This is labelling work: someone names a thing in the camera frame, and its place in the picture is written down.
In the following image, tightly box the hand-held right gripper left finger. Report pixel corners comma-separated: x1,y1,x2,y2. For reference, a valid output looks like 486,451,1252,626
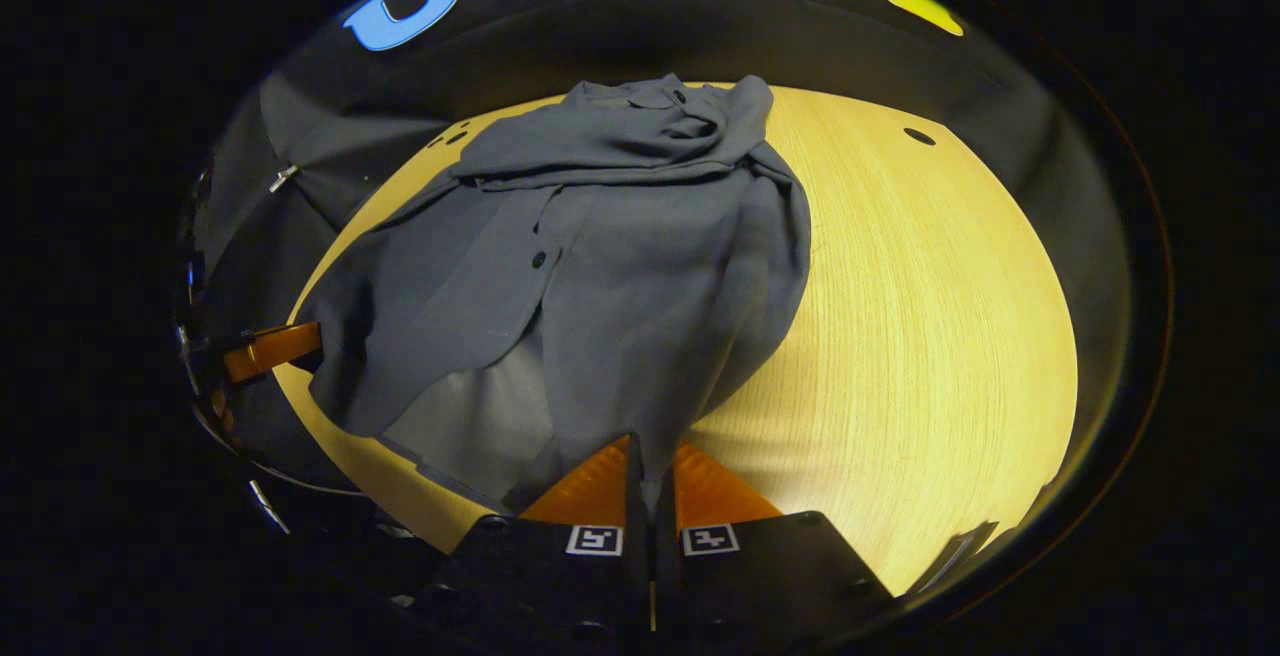
410,433,653,656

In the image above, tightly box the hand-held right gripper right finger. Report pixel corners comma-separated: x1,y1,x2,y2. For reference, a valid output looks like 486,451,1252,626
655,441,896,656

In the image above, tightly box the grey button shirt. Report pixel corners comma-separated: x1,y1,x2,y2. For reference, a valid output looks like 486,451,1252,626
295,74,813,512

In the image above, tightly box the black backdrop cloth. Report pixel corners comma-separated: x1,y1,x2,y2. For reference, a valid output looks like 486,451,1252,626
180,0,1136,497

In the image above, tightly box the black table bracket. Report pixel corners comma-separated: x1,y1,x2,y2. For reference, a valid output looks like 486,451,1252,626
915,521,1001,592

